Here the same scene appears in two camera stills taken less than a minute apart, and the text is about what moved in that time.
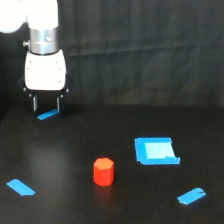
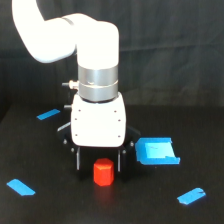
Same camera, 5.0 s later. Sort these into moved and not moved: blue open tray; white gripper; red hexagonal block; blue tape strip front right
Moved: white gripper
Not moved: blue tape strip front right; red hexagonal block; blue open tray
